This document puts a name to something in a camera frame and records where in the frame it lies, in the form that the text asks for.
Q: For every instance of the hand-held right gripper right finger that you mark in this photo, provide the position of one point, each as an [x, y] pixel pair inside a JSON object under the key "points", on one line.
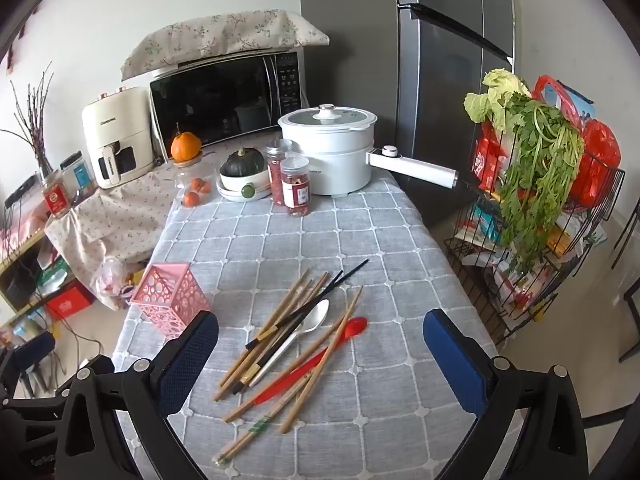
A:
{"points": [[452, 365]]}

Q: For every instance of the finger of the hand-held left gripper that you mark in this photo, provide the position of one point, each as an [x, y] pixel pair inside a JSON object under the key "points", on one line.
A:
{"points": [[97, 362], [27, 352]]}

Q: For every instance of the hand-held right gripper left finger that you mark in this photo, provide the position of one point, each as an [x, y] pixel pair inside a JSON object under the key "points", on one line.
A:
{"points": [[192, 360]]}

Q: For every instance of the pink perforated utensil basket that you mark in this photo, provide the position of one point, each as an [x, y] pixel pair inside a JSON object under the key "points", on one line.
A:
{"points": [[165, 295]]}

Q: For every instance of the red plastic spoon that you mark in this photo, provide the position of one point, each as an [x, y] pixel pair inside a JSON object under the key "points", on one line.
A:
{"points": [[352, 327]]}

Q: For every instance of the group of wooden chopsticks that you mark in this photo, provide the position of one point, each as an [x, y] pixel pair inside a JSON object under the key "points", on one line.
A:
{"points": [[320, 360]]}

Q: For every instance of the silver metal spoon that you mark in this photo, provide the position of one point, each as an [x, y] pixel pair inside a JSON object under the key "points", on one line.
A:
{"points": [[315, 317]]}

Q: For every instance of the black chopstick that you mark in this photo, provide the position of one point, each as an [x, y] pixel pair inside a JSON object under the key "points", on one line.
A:
{"points": [[332, 284], [350, 272]]}

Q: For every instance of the red cardboard box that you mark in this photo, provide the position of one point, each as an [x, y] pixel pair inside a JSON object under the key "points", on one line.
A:
{"points": [[70, 302]]}

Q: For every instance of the pink white plastic bag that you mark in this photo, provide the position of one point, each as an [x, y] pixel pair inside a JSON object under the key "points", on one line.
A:
{"points": [[107, 280]]}

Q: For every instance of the green white box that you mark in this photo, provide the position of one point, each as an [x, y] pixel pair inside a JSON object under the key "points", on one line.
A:
{"points": [[55, 274]]}

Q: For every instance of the wooden shelf unit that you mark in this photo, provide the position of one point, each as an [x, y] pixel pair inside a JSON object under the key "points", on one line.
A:
{"points": [[20, 255]]}

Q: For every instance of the cherry print tablecloth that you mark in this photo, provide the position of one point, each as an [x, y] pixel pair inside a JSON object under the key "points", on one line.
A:
{"points": [[125, 220]]}

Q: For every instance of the white bowl with saucer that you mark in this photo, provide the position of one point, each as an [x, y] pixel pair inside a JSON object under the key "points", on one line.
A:
{"points": [[262, 195]]}

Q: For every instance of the glass jar wooden lid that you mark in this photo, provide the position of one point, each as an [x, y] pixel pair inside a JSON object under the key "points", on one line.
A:
{"points": [[182, 180]]}

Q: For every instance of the clear jar black lid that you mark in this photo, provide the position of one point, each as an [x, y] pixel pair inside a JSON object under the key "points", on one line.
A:
{"points": [[80, 175]]}

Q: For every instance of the clear jar dried red peppers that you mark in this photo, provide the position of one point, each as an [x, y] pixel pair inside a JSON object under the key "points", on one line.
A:
{"points": [[296, 190]]}

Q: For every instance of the dark green squash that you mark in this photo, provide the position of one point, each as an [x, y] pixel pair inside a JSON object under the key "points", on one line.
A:
{"points": [[242, 165]]}

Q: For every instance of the clear jar red berries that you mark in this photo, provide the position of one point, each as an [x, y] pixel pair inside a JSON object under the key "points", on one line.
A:
{"points": [[274, 170]]}

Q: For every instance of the leafy green herbs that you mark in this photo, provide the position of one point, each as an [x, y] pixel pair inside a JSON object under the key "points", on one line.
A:
{"points": [[530, 170]]}

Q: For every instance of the red snack packet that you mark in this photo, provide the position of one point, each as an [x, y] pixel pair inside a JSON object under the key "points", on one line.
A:
{"points": [[487, 157]]}

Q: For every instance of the large orange with stem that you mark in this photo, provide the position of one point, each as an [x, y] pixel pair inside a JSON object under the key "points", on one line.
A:
{"points": [[185, 147]]}

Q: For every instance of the bare decorative branches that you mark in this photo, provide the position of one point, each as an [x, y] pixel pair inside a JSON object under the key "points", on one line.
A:
{"points": [[37, 130]]}

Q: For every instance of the cream air fryer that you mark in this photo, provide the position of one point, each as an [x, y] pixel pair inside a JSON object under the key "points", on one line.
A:
{"points": [[115, 125]]}

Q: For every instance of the white electric cooking pot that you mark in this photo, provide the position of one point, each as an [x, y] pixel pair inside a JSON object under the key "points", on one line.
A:
{"points": [[325, 160]]}

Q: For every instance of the red plastic bag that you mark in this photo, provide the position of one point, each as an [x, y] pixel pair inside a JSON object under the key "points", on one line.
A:
{"points": [[597, 160]]}

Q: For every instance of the black microwave oven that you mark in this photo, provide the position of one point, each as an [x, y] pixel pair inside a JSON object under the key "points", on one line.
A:
{"points": [[215, 105]]}

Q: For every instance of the glass pot lid white knob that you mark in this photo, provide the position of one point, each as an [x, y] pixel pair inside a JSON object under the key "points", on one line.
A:
{"points": [[345, 117]]}

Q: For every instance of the napa cabbage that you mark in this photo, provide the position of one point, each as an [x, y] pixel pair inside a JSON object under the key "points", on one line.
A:
{"points": [[492, 95]]}

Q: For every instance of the grey refrigerator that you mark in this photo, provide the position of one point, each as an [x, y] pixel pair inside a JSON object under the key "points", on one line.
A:
{"points": [[440, 85]]}

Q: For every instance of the red white shopping bag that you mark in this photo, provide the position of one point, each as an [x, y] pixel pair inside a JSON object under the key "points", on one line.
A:
{"points": [[555, 95]]}

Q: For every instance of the floral cloth cover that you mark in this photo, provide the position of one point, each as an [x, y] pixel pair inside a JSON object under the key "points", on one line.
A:
{"points": [[225, 35]]}

